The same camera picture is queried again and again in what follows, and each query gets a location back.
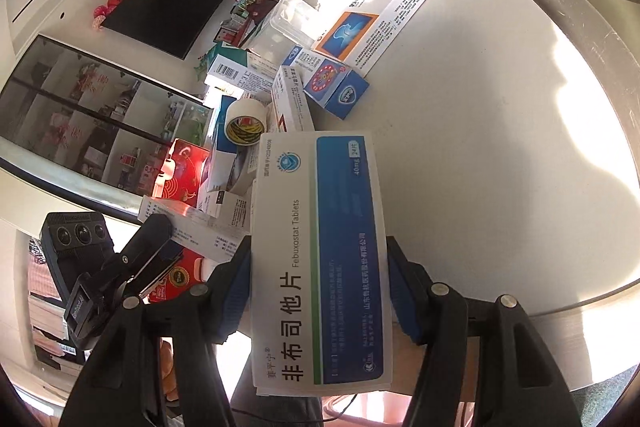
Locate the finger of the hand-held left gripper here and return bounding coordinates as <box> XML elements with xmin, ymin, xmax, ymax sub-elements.
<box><xmin>102</xmin><ymin>213</ymin><xmax>183</xmax><ymax>303</ymax></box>

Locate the red cardboard box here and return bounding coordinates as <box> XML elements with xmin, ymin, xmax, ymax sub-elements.
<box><xmin>140</xmin><ymin>138</ymin><xmax>218</xmax><ymax>304</ymax></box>

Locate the white black medicine box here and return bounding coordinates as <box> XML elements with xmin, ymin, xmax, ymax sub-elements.
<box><xmin>197</xmin><ymin>187</ymin><xmax>253</xmax><ymax>230</ymax></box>

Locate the long white medicine box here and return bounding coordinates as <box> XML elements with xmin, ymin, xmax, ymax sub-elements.
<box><xmin>137</xmin><ymin>194</ymin><xmax>251</xmax><ymax>268</ymax></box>

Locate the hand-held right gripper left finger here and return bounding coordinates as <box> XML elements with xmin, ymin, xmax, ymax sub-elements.
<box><xmin>60</xmin><ymin>234</ymin><xmax>253</xmax><ymax>427</ymax></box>

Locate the black wall television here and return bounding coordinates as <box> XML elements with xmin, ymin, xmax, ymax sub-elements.
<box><xmin>102</xmin><ymin>0</ymin><xmax>238</xmax><ymax>60</ymax></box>

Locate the white red medicine box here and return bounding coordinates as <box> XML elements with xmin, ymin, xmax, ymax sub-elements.
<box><xmin>270</xmin><ymin>69</ymin><xmax>316</xmax><ymax>132</ymax></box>

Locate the clear plastic container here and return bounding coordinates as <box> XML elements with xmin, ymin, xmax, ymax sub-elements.
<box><xmin>245</xmin><ymin>0</ymin><xmax>331</xmax><ymax>58</ymax></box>

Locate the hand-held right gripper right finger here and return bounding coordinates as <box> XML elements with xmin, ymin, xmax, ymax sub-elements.
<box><xmin>385</xmin><ymin>237</ymin><xmax>583</xmax><ymax>427</ymax></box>

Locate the blue ointment box red circle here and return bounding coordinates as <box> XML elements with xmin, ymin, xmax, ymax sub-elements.
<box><xmin>280</xmin><ymin>47</ymin><xmax>371</xmax><ymax>120</ymax></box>

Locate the large white orange medicine box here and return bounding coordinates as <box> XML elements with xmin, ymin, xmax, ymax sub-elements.
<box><xmin>311</xmin><ymin>0</ymin><xmax>437</xmax><ymax>80</ymax></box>

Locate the white green box with barcode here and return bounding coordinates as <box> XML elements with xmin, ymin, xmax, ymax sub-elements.
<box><xmin>205</xmin><ymin>44</ymin><xmax>251</xmax><ymax>90</ymax></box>

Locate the white blue medicine box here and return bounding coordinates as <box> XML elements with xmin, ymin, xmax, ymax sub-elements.
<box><xmin>240</xmin><ymin>52</ymin><xmax>291</xmax><ymax>100</ymax></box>

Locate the white tape roll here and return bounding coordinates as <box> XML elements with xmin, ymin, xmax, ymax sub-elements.
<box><xmin>223</xmin><ymin>97</ymin><xmax>271</xmax><ymax>148</ymax></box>

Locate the glass door cabinet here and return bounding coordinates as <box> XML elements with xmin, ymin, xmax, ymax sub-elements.
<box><xmin>0</xmin><ymin>34</ymin><xmax>216</xmax><ymax>198</ymax></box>

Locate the white blue tablet box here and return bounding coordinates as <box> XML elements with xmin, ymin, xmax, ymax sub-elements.
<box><xmin>250</xmin><ymin>129</ymin><xmax>393</xmax><ymax>398</ymax></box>

